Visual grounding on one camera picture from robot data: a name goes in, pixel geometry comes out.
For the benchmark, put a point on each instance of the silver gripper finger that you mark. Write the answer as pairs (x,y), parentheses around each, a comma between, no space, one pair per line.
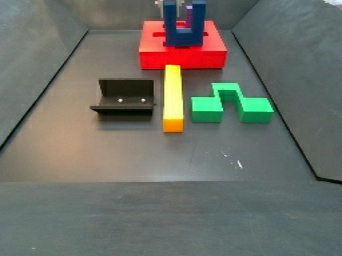
(179,3)
(159,4)

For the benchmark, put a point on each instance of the blue U-shaped block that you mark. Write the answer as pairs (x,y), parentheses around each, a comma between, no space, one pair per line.
(189,36)

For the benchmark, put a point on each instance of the red puzzle board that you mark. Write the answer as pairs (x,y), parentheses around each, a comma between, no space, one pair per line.
(154,55)

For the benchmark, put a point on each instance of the yellow long bar block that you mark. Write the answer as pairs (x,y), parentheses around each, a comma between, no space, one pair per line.
(172,100)

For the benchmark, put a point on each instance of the green zigzag block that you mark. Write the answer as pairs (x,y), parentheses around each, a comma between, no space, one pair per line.
(252,109)

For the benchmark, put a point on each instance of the black bracket holder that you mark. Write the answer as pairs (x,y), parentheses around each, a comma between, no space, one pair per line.
(125,95)

